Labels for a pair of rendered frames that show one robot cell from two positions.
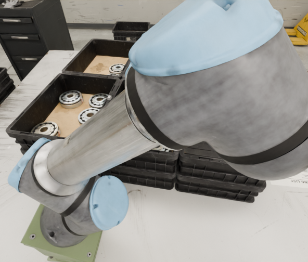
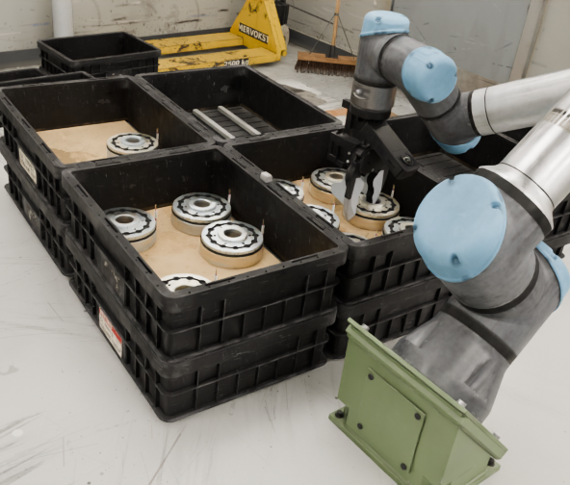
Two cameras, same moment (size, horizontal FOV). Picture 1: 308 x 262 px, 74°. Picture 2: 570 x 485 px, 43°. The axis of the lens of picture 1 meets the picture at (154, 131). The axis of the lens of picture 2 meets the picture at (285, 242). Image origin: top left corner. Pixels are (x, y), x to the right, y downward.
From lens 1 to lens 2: 0.96 m
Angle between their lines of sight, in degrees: 40
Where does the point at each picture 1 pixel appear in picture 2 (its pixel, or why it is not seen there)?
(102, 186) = not seen: hidden behind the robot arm
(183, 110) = not seen: outside the picture
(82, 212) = (543, 276)
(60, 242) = (490, 397)
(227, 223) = (563, 316)
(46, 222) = (457, 370)
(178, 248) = (556, 375)
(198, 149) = not seen: hidden behind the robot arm
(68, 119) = (175, 268)
